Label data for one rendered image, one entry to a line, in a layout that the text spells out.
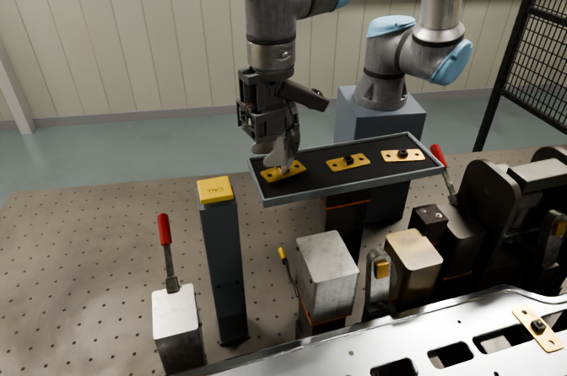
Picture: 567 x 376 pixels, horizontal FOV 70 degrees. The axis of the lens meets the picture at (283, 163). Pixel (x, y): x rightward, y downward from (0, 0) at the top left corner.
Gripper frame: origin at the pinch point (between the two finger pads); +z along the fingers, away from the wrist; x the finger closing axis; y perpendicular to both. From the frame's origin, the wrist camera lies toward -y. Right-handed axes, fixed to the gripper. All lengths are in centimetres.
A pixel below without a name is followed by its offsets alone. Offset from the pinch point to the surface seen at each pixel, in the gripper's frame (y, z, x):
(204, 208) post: 15.9, 5.0, -1.3
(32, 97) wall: 53, 94, -282
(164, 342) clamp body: 29.8, 14.4, 14.0
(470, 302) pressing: -20.5, 19.1, 31.9
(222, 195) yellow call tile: 12.4, 3.0, -0.9
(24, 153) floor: 69, 119, -248
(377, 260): -5.7, 9.1, 21.6
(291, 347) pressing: 12.1, 18.6, 22.7
